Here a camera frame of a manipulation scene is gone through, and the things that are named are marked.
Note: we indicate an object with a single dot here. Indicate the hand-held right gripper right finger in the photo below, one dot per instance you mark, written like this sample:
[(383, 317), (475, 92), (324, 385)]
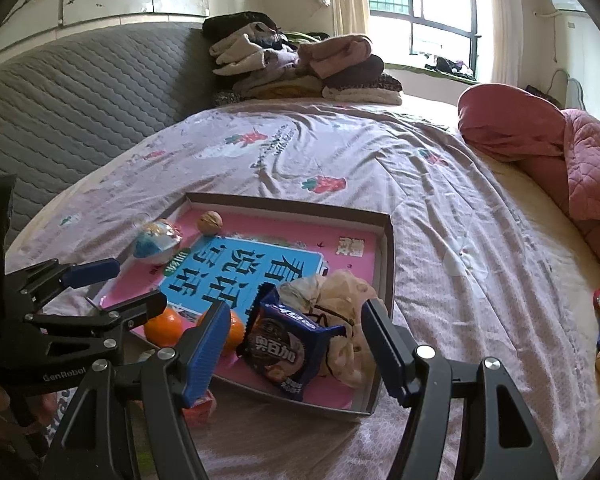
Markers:
[(387, 355)]

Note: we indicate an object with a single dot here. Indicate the printed pink bed sheet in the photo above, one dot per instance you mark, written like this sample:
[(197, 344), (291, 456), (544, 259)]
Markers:
[(430, 260)]

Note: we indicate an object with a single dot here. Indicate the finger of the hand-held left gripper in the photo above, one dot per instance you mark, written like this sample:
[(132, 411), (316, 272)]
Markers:
[(135, 307), (92, 272)]

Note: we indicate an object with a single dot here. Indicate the pink pillow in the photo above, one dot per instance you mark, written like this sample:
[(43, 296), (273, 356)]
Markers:
[(510, 120)]

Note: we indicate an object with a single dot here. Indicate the shallow grey cardboard box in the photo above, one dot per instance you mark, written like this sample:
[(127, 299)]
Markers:
[(386, 260)]

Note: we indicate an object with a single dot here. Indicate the pink and blue book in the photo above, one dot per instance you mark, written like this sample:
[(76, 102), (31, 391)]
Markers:
[(300, 240)]

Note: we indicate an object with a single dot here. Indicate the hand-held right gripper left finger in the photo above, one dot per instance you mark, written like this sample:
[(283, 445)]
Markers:
[(205, 355)]

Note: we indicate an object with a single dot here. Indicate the pink quilt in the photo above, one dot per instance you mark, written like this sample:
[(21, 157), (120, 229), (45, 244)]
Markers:
[(592, 170)]

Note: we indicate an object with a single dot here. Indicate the white air conditioner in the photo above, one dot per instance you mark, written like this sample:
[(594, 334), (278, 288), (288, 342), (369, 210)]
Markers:
[(569, 0)]

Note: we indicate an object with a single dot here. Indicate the blue cookie packet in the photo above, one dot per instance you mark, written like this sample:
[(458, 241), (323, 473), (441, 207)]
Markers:
[(285, 345)]

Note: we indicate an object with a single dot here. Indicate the walnut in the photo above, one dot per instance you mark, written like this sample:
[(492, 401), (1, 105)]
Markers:
[(209, 222)]

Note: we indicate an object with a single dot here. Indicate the orange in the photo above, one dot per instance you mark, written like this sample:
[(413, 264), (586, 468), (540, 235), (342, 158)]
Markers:
[(164, 327), (236, 332)]

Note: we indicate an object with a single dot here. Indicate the pile of folded clothes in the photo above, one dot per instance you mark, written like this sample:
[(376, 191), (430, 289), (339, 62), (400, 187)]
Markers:
[(300, 65)]

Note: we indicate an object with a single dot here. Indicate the dark clothes on windowsill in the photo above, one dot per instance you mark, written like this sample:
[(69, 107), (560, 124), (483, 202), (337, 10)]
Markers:
[(450, 66)]

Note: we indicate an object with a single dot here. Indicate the blue toy capsule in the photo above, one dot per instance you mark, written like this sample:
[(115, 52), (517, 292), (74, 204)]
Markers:
[(152, 247)]

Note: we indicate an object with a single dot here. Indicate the grey quilted headboard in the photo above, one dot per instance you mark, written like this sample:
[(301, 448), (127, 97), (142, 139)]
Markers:
[(80, 110)]

